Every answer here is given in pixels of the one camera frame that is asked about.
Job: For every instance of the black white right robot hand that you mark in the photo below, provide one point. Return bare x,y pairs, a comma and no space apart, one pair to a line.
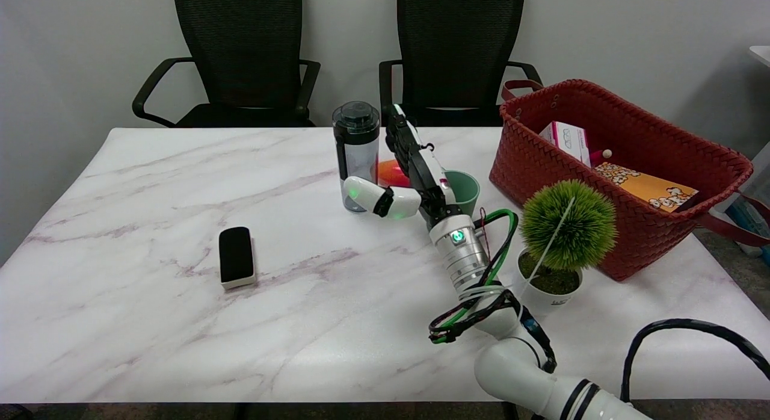
421,167

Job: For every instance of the black lid clear water bottle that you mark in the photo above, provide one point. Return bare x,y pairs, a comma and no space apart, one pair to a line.
355,140

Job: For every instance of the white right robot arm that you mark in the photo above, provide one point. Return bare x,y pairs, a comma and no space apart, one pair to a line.
463,257

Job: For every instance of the green plastic mug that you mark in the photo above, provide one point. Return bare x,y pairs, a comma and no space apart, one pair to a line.
466,191

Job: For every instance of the red woven basket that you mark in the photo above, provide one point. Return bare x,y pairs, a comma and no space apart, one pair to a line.
529,161

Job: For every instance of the black mesh office chair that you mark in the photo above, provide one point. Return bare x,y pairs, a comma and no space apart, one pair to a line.
240,47
457,47

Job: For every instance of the pink white carton box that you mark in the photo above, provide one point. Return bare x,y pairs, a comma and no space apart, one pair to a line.
568,140

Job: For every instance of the white plastic zip tie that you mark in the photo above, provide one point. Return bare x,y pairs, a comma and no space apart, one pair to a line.
556,233

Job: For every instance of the green ball plant white pot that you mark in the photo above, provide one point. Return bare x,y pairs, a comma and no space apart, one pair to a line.
577,239

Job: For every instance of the pink stick with wooden ball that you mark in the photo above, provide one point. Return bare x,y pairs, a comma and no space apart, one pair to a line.
606,153

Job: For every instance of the black whiteboard eraser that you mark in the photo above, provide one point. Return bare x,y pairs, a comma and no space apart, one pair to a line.
236,254

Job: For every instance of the orange popcorn box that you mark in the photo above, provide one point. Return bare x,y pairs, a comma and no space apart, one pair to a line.
643,188

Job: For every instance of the blue object on floor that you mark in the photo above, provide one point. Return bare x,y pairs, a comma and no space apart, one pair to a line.
745,218

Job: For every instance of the white side table corner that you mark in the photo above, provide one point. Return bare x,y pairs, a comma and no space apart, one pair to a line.
763,54

